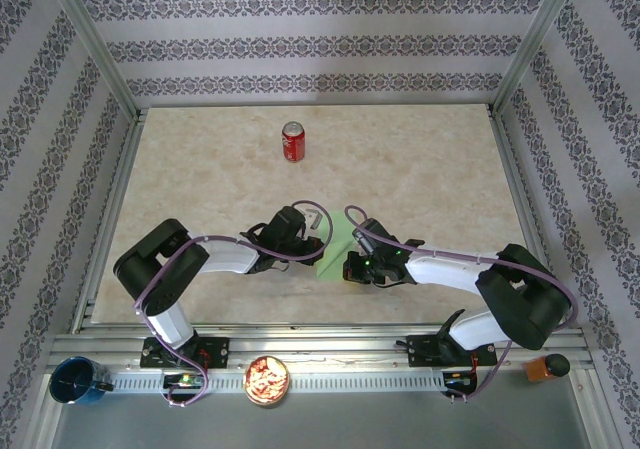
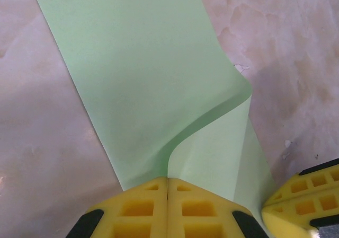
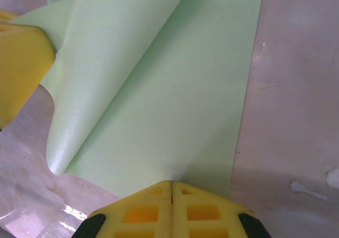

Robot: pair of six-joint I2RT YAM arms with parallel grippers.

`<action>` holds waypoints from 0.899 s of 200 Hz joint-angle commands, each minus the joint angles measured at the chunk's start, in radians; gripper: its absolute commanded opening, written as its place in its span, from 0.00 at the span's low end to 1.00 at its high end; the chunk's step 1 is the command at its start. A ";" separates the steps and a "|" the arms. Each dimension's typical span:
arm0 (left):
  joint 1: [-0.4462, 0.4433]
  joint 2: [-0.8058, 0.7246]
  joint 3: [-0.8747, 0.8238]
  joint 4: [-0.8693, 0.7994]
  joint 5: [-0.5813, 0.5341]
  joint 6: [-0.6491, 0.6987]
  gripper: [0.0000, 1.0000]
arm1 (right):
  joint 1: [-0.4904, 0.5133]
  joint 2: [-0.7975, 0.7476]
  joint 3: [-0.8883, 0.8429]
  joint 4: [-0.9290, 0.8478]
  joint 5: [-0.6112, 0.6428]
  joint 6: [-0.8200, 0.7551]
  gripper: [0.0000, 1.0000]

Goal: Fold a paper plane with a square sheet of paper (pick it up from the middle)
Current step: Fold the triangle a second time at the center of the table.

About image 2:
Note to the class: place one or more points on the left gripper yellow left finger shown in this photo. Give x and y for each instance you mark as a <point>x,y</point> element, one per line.
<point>137,214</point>

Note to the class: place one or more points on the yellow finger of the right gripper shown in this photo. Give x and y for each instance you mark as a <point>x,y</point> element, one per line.
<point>312,182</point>
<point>288,216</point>

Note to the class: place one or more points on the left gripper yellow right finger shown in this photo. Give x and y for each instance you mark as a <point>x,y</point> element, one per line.
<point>201,214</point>

